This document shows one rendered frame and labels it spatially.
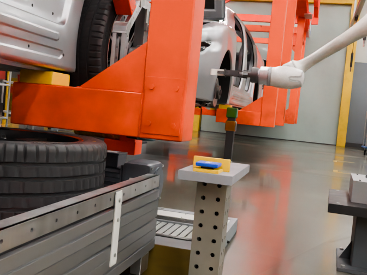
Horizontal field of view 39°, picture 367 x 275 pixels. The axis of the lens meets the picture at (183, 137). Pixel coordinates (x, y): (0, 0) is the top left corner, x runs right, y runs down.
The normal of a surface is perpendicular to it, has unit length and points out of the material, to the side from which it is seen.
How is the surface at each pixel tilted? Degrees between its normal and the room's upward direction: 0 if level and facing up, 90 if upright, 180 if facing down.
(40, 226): 90
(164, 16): 90
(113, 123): 90
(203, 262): 90
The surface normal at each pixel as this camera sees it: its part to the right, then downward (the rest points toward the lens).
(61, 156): 0.73, 0.11
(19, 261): 0.96, 0.11
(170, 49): -0.25, 0.03
